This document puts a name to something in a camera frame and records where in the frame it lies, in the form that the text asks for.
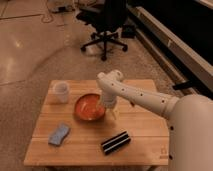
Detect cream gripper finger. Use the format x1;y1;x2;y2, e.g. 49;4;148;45
95;104;102;114
111;109;119;120

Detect orange ceramic bowl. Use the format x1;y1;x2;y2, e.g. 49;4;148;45
73;93;106;121

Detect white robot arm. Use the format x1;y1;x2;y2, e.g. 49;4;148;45
97;70;213;171

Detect wooden table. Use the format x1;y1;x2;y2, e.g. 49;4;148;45
24;80;169;166

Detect black white striped box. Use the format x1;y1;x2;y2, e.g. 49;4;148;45
101;131;131;155

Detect white plastic cup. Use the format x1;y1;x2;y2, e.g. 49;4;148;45
53;81;70;103

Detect blue sponge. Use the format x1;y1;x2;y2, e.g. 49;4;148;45
48;124;70;146

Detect small black box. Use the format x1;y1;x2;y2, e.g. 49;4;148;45
121;25;136;38

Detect black office chair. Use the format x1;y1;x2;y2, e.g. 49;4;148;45
76;0;128;61

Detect long wooden bench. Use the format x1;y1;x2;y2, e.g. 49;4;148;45
127;5;213;91

